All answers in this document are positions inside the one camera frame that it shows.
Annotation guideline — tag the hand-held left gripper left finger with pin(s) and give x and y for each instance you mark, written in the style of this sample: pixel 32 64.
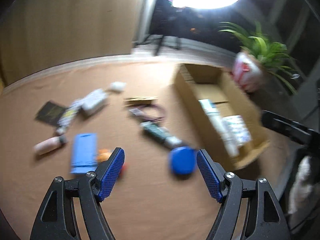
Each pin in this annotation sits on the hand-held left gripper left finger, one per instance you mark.
pixel 112 172

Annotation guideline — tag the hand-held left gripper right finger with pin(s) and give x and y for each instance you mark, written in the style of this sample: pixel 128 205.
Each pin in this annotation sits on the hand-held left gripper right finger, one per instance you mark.
pixel 208 175

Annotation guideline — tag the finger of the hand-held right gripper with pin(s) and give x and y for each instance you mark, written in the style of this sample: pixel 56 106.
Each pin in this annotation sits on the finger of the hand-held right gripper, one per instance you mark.
pixel 282 126

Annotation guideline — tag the blue round case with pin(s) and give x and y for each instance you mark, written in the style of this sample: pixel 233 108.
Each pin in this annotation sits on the blue round case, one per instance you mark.
pixel 182 161

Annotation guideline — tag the blue rectangular case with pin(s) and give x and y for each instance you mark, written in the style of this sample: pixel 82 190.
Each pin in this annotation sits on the blue rectangular case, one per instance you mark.
pixel 83 152

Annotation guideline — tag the cardboard box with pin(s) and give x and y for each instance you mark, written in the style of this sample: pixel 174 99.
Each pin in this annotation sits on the cardboard box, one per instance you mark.
pixel 240 90

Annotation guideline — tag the dark tube with white cap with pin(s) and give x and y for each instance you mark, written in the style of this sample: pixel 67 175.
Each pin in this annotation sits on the dark tube with white cap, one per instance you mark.
pixel 155 130

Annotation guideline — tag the pink bottle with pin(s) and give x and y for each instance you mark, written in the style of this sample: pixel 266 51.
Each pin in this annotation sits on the pink bottle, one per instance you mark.
pixel 47 145

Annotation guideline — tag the white charger adapter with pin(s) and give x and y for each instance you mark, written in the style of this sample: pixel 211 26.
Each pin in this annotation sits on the white charger adapter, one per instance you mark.
pixel 93 102

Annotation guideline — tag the brown clothespin packet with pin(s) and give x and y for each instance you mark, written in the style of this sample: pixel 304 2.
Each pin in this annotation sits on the brown clothespin packet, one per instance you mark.
pixel 140 100

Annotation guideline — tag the orange toy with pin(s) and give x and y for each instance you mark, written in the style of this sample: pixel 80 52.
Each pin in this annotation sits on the orange toy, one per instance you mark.
pixel 102 155

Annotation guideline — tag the white patterned tissue pack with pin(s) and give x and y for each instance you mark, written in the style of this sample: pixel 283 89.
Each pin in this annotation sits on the white patterned tissue pack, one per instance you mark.
pixel 237 128

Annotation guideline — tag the white bottle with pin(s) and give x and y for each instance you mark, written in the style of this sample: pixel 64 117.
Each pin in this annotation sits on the white bottle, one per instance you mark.
pixel 220 122

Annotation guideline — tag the white cloth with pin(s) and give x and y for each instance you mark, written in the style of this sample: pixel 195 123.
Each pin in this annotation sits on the white cloth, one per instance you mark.
pixel 301 185

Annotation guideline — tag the red and white bag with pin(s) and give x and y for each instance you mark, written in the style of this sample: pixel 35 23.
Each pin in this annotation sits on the red and white bag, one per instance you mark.
pixel 246 72

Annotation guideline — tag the white patterned tube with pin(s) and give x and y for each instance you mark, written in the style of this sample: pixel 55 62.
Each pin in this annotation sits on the white patterned tube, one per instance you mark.
pixel 68 115

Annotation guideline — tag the green potted plant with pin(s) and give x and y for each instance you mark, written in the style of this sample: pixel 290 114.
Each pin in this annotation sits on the green potted plant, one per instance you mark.
pixel 262 45

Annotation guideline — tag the white earbuds case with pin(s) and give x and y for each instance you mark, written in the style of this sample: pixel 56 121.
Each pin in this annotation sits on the white earbuds case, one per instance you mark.
pixel 116 86

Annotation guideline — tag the black booklet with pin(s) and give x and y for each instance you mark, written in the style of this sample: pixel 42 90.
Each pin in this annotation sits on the black booklet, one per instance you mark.
pixel 47 112

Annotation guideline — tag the black chair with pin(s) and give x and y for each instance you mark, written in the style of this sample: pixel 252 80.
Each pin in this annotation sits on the black chair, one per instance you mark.
pixel 159 46

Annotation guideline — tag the light wooden panel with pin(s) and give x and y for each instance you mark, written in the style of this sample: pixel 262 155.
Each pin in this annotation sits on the light wooden panel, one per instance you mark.
pixel 75 25

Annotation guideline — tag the white door frame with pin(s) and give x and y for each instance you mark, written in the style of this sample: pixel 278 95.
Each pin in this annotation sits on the white door frame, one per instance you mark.
pixel 145 17

